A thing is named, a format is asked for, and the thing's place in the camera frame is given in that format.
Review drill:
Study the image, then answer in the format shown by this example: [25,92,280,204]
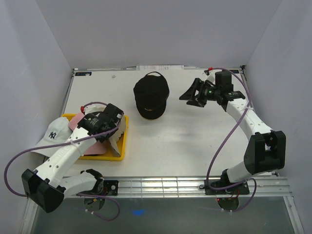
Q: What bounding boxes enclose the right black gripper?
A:
[179,78,220,108]

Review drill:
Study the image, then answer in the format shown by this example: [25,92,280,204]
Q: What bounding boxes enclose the black baseball cap gold R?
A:
[133,71,170,119]

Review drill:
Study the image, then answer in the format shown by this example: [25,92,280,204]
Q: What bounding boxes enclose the beige baseball cap black R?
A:
[109,116,126,157]

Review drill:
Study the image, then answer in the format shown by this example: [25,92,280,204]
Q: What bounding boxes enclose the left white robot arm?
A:
[21,103,124,213]

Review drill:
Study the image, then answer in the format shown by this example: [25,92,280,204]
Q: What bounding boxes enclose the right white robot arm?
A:
[179,68,286,194]

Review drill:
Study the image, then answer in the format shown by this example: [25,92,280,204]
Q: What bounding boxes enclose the yellow plastic tray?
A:
[60,113,129,162]

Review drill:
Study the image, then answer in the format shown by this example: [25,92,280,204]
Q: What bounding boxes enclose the pink baseball cap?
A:
[69,113,108,156]

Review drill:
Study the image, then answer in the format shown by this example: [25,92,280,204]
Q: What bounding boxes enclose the white NY baseball cap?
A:
[35,117,72,148]

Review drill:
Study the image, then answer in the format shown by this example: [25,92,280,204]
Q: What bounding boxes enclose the gold wire hat stand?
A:
[143,118,160,121]

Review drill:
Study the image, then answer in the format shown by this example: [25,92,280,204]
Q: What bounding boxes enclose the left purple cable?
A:
[4,101,121,222]

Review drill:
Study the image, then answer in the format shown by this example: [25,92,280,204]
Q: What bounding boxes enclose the purple cable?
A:
[204,67,257,213]
[4,101,121,222]

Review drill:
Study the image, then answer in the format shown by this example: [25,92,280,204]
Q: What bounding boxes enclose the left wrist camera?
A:
[80,102,107,115]

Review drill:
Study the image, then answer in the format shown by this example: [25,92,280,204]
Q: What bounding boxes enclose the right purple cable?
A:
[204,67,257,213]

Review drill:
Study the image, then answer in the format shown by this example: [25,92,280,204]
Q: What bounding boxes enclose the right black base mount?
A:
[200,179,250,196]

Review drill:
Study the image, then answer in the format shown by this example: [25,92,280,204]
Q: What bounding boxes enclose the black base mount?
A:
[101,180,119,196]
[200,179,250,196]

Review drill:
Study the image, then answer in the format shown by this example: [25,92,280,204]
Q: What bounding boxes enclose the aluminium front rail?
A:
[27,176,293,199]

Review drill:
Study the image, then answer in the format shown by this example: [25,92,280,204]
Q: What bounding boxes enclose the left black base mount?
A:
[101,180,119,196]

